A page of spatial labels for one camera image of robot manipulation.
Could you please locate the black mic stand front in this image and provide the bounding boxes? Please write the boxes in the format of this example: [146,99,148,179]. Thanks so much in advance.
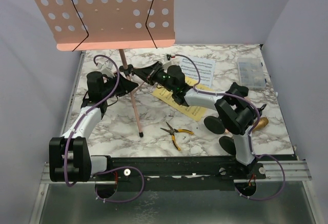
[218,103,267,156]

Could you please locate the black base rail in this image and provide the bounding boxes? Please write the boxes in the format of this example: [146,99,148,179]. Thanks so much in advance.
[51,154,267,193]

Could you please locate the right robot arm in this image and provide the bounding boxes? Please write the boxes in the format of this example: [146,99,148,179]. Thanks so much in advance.
[132,62,261,179]

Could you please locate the gold toy microphone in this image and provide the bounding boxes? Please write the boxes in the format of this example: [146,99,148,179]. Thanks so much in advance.
[253,117,269,131]

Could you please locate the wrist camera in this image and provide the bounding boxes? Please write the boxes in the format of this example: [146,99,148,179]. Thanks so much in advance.
[96,60,114,78]
[164,54,176,63]

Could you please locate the yellow handled pliers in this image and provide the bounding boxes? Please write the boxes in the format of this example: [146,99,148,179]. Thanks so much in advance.
[160,122,194,151]

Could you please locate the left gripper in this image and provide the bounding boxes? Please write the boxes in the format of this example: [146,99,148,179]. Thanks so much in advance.
[101,72,138,99]

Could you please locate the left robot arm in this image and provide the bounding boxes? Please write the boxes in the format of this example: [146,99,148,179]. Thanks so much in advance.
[49,71,138,182]

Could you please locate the pink perforated music stand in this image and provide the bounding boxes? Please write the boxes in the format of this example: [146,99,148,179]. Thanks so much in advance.
[22,0,176,137]

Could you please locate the pink toy microphone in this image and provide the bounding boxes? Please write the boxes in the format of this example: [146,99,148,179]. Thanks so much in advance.
[224,129,232,135]

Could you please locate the yellow sheet music page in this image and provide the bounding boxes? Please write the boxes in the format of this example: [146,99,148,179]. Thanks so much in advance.
[152,87,207,121]

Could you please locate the clear plastic parts box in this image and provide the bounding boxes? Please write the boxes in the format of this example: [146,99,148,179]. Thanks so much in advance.
[237,57,267,89]

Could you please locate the white sheet music page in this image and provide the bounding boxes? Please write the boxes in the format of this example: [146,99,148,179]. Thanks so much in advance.
[179,57,216,88]

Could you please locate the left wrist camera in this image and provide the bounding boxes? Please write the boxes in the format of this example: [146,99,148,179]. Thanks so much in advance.
[96,60,114,78]

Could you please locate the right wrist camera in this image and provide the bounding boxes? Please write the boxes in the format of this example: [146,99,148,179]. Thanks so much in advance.
[164,54,176,63]

